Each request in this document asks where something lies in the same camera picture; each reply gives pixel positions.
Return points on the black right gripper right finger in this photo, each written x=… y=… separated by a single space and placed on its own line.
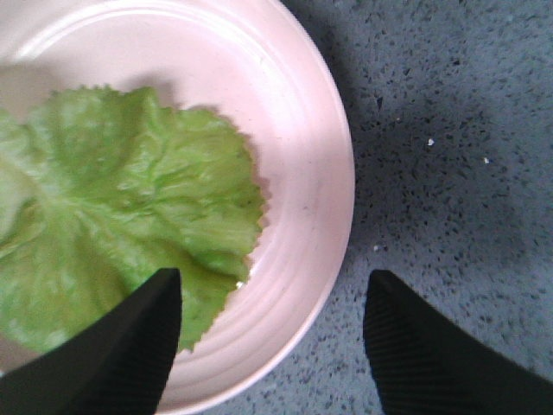
x=422 y=363

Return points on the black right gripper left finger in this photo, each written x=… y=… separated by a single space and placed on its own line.
x=119 y=365

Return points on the green lettuce leaf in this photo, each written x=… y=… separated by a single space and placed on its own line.
x=99 y=190

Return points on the pink round plate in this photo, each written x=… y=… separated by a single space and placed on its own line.
x=254 y=64

